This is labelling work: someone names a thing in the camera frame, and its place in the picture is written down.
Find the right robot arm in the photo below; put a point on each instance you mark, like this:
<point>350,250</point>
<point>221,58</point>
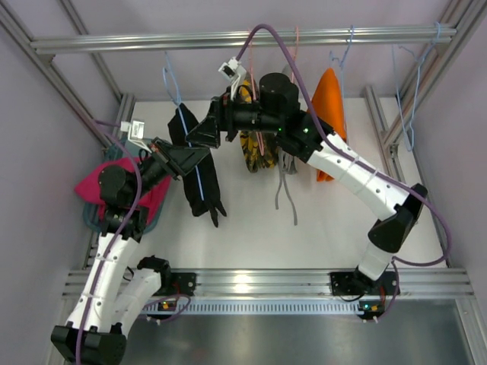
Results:
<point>277,110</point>

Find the blue hanger with black trousers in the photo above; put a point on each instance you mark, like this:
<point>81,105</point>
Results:
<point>175,98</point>

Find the pink hanger with grey trousers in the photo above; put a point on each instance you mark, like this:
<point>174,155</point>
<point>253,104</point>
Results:
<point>295,51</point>

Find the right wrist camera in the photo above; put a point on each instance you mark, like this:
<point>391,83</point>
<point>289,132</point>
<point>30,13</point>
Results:
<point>234,72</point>

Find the teal plastic bin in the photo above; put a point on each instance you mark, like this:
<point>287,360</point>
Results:
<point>90,215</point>

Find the pink trousers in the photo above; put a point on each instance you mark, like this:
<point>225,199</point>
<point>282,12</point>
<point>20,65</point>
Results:
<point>89,191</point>

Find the black trousers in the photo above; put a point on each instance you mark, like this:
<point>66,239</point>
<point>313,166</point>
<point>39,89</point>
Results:
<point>201,186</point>

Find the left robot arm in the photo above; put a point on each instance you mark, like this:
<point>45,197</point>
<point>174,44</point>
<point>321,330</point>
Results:
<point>97,330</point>

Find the pink hanger with camouflage trousers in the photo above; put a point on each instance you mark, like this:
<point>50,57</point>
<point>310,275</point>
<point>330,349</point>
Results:
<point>251,64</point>

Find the orange trousers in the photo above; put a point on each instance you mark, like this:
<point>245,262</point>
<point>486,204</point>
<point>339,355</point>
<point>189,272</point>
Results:
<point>328,105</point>

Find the aluminium hanging rail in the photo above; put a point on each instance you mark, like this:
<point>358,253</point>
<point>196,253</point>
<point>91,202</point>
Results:
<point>438,33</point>

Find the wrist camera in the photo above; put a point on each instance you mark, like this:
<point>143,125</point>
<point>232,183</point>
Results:
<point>234,72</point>
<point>135,131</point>

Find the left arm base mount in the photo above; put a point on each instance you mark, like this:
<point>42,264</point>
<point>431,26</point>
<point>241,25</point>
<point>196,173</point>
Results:
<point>178,296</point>

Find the grey trousers with drawstrings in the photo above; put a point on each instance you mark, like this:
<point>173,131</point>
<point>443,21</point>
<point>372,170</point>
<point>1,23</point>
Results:
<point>286,167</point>

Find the blue hanger with orange trousers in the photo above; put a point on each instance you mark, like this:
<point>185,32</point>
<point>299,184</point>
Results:
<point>341,62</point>

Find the slotted grey cable duct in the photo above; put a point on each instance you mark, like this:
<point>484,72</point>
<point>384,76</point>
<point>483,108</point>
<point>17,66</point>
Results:
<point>294,306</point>

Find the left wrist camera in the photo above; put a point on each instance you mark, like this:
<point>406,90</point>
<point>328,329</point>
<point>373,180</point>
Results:
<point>135,131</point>

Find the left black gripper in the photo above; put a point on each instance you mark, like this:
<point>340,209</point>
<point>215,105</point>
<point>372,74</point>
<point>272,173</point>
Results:
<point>163,159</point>

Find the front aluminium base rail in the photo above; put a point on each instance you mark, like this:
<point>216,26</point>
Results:
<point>414,283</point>

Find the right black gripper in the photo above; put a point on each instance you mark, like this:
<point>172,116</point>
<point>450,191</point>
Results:
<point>221,119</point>

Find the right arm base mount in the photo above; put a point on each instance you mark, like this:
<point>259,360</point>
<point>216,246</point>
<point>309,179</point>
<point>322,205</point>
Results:
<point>373,297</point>

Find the camouflage trousers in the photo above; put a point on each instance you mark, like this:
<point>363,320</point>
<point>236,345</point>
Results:
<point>248,142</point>

